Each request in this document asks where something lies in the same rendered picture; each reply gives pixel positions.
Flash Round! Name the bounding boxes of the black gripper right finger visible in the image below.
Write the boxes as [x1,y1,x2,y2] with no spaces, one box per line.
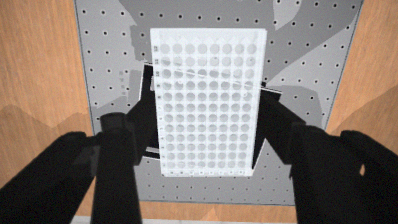
[257,92,398,224]

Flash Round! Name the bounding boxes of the grey flat base plate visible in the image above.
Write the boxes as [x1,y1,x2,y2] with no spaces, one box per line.
[73,0,365,206]

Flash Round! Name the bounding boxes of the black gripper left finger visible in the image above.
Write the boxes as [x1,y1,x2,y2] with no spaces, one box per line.
[0,92,157,224]

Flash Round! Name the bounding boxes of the white well plate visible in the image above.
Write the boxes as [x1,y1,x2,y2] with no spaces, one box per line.
[150,28,267,177]

